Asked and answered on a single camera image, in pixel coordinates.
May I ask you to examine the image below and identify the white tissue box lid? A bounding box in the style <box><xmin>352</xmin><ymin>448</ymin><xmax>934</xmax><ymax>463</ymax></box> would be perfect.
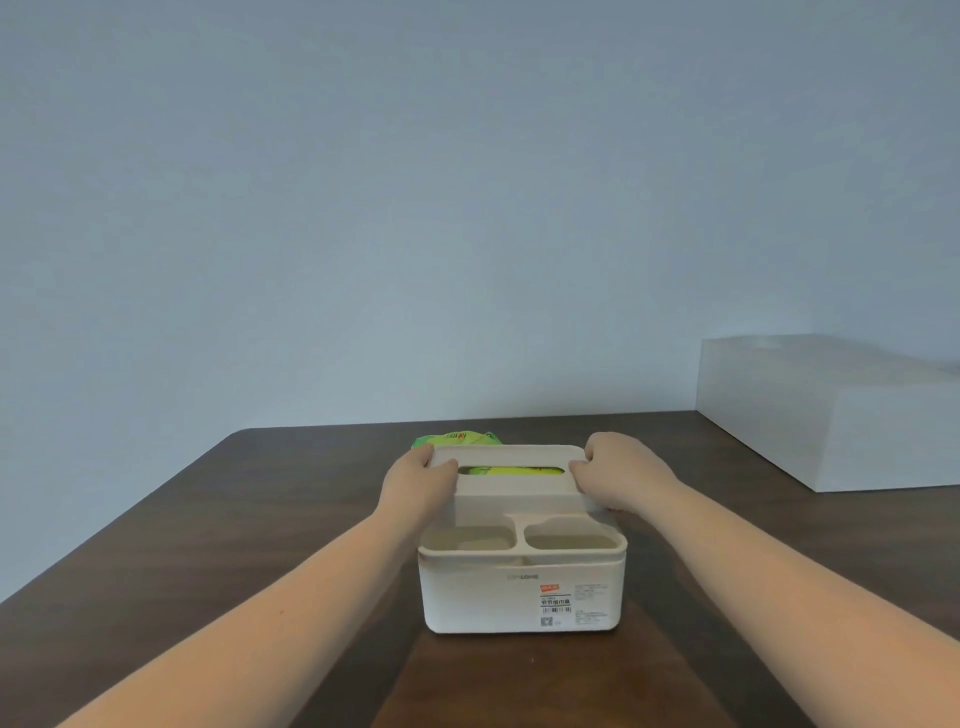
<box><xmin>429</xmin><ymin>444</ymin><xmax>589</xmax><ymax>519</ymax></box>

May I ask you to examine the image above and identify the person's left forearm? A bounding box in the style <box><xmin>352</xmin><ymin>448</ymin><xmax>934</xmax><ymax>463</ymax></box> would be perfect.
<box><xmin>56</xmin><ymin>501</ymin><xmax>423</xmax><ymax>728</ymax></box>

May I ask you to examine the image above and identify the white desk organizer box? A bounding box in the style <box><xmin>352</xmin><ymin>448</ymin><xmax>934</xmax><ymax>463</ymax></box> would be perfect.
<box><xmin>417</xmin><ymin>495</ymin><xmax>629</xmax><ymax>636</ymax></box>

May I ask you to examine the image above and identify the person's left hand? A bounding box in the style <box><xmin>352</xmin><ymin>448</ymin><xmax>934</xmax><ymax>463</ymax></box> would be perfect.
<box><xmin>376</xmin><ymin>445</ymin><xmax>461</xmax><ymax>528</ymax></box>

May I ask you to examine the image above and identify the white rectangular box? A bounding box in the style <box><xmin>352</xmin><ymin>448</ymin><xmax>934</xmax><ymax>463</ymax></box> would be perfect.
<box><xmin>696</xmin><ymin>333</ymin><xmax>960</xmax><ymax>494</ymax></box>

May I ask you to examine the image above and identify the person's right forearm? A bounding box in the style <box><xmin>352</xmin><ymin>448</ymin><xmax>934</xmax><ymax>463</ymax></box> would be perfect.
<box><xmin>609</xmin><ymin>477</ymin><xmax>960</xmax><ymax>728</ymax></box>

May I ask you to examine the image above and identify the person's right hand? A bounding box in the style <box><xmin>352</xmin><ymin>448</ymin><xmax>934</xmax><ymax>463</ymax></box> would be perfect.
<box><xmin>567</xmin><ymin>431</ymin><xmax>678</xmax><ymax>520</ymax></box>

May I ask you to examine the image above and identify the green tissue packet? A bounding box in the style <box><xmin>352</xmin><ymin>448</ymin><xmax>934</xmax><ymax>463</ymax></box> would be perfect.
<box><xmin>414</xmin><ymin>428</ymin><xmax>570</xmax><ymax>479</ymax></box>

